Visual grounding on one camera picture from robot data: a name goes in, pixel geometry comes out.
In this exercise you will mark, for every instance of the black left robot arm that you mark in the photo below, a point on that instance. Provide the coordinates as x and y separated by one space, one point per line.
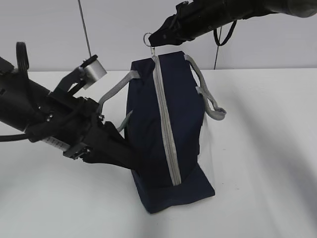
20 98

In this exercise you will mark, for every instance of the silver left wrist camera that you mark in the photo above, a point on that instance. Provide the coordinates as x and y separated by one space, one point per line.
93 71

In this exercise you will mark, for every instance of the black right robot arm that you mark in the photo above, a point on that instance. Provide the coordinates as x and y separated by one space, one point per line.
196 18

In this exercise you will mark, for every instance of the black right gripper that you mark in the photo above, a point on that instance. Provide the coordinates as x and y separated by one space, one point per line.
176 32

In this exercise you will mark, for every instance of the navy blue lunch bag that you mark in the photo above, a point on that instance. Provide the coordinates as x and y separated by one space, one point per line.
167 112

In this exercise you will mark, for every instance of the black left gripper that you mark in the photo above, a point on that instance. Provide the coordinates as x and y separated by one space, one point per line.
75 126

